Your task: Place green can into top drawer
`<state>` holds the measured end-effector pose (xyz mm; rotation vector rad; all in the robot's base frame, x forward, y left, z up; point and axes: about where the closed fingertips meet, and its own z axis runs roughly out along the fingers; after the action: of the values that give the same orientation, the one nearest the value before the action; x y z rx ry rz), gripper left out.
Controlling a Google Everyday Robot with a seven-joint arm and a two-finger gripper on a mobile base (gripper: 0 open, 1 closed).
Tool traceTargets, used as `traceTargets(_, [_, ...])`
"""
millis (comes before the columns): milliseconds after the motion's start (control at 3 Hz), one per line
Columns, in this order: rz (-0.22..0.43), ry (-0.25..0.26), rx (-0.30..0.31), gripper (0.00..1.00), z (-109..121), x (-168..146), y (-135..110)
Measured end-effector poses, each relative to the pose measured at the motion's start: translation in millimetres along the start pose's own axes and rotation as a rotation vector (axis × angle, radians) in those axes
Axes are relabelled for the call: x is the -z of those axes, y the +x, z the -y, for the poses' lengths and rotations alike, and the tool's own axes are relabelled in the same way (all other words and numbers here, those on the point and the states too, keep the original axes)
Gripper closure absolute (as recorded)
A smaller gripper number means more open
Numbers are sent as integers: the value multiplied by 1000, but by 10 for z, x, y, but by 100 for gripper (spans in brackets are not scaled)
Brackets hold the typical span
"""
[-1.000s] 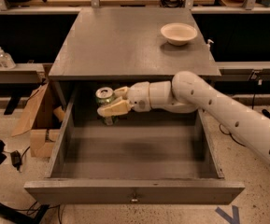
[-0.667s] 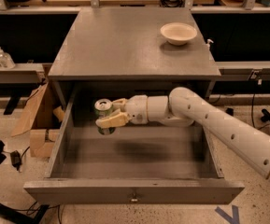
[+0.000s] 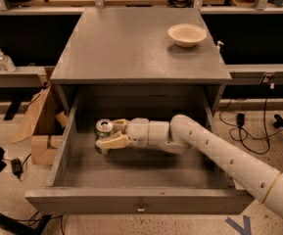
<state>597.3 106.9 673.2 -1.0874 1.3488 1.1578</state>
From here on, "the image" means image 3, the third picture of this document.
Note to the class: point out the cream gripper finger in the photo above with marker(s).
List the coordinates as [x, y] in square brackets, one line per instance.
[115, 141]
[120, 124]

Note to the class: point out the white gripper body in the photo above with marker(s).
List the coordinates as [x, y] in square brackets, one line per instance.
[138, 130]

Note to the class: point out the white paper bowl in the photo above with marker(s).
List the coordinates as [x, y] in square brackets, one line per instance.
[186, 35]

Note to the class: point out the green soda can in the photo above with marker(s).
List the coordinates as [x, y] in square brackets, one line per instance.
[104, 128]

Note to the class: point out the small white pump bottle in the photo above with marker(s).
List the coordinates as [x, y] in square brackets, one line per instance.
[219, 45]

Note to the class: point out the clear sanitizer bottle right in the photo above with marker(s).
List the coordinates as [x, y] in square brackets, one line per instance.
[6, 63]

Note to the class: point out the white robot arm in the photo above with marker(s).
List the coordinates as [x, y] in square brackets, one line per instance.
[262, 181]

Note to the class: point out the black power adapter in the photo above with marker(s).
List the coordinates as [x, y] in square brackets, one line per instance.
[17, 168]
[240, 120]

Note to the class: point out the grey wooden cabinet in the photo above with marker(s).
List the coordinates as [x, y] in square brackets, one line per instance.
[132, 45]

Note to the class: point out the grey open top drawer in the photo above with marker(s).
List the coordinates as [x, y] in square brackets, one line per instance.
[133, 180]

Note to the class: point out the brown cardboard box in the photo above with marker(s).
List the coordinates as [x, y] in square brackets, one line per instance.
[43, 123]

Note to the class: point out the black power adapter right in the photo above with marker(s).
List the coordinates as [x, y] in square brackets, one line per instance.
[240, 120]

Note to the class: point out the black power adapter left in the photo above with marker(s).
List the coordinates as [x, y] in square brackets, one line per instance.
[17, 168]

